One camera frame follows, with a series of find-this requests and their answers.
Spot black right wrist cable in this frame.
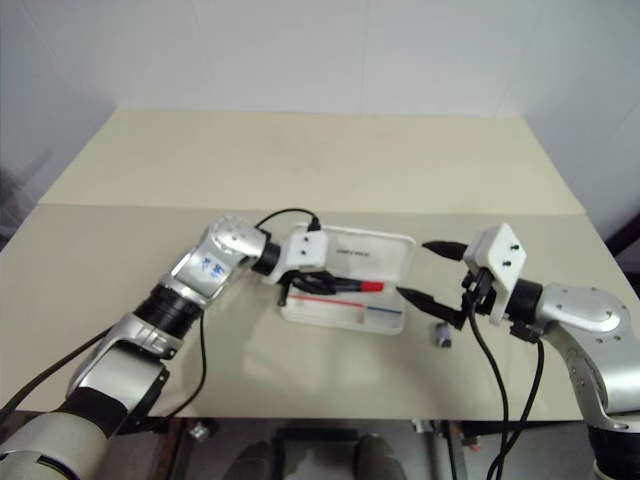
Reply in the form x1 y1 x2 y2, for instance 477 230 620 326
469 299 511 480

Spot red capped black marker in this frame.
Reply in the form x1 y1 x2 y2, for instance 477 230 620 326
327 279 386 295

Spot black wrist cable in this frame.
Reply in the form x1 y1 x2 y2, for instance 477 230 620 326
469 299 511 480
124 208 324 431

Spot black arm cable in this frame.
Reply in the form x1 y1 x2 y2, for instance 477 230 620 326
0 332 109 426
499 322 547 480

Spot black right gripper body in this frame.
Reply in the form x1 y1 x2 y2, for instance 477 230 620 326
460 267 498 319

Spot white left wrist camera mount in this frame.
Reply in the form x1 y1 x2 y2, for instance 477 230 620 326
269 228 329 286

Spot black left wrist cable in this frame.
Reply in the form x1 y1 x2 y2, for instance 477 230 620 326
124 208 324 431

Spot white open pencil case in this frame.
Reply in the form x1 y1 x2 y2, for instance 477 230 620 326
278 223 418 335

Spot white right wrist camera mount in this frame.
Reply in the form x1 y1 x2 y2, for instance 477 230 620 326
462 223 529 331

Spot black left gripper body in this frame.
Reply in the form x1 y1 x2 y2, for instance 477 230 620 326
276 269 310 307

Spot silver metal table bracket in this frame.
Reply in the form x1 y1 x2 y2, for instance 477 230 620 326
412 419 451 437

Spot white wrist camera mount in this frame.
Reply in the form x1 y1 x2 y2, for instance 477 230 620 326
269 228 329 286
462 223 529 331

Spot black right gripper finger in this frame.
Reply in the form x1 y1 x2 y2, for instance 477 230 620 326
397 286 468 333
422 240 470 262

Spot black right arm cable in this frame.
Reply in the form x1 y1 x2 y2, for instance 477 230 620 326
499 322 547 480

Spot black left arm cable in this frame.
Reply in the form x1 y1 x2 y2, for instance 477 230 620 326
0 332 109 426

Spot small silver metal bracket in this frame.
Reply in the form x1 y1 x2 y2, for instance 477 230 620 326
188 421 221 442

